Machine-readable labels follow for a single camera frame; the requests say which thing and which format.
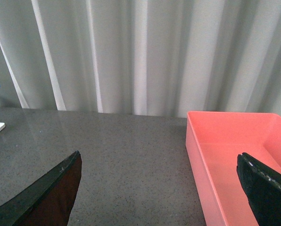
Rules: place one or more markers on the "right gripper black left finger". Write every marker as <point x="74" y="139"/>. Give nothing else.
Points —
<point x="49" y="200"/>

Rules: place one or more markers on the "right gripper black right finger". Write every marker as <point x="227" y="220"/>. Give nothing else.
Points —
<point x="262" y="186"/>

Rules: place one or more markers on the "pink plastic bin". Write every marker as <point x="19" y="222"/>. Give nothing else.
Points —
<point x="213" y="141"/>

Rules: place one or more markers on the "white pleated curtain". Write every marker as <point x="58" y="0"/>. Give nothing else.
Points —
<point x="142" y="57"/>

